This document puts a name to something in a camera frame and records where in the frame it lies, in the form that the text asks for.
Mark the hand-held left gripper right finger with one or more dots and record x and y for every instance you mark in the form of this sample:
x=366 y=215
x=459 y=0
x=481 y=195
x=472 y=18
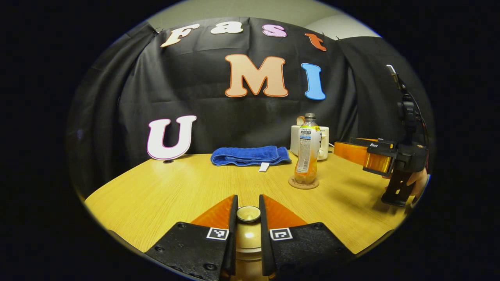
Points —
x=266 y=249

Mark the clear labelled water bottle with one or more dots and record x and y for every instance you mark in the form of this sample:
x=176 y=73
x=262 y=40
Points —
x=308 y=152

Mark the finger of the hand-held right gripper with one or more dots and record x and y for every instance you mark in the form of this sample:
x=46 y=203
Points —
x=375 y=143
x=375 y=160

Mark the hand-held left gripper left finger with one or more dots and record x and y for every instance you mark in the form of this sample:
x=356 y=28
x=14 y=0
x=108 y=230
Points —
x=233 y=249

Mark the toast bread slice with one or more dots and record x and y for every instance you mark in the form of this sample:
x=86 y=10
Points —
x=300 y=121

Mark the cream toaster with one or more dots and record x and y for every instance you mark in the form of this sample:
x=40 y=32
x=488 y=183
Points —
x=325 y=144

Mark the black backdrop cloth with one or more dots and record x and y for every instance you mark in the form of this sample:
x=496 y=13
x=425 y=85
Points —
x=117 y=109

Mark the round cork coaster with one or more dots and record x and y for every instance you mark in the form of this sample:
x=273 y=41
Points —
x=312 y=185

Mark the blue folded towel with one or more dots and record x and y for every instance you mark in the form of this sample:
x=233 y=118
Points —
x=250 y=155

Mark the cream teacup lid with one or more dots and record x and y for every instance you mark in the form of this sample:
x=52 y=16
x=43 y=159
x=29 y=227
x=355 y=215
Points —
x=249 y=232

